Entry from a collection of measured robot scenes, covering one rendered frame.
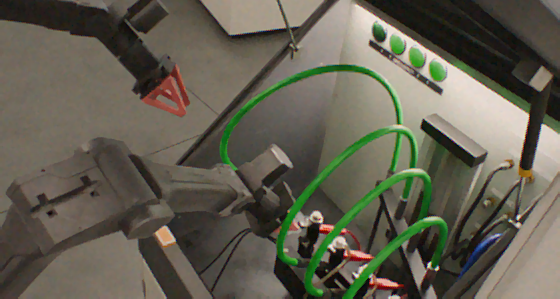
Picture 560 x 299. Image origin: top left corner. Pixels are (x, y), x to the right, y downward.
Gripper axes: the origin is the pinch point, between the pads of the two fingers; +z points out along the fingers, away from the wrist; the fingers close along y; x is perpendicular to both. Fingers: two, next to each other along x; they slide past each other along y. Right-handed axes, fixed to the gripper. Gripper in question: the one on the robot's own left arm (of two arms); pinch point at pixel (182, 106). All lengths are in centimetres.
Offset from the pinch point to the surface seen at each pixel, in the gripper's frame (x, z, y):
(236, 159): 9.1, 24.2, 26.5
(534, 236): -38, 39, -33
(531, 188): -43, 50, -9
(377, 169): -17, 48, 25
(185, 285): 25.5, 29.4, -4.1
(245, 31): 38, 46, 296
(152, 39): 90, 8, 287
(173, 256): 26.9, 25.6, 3.2
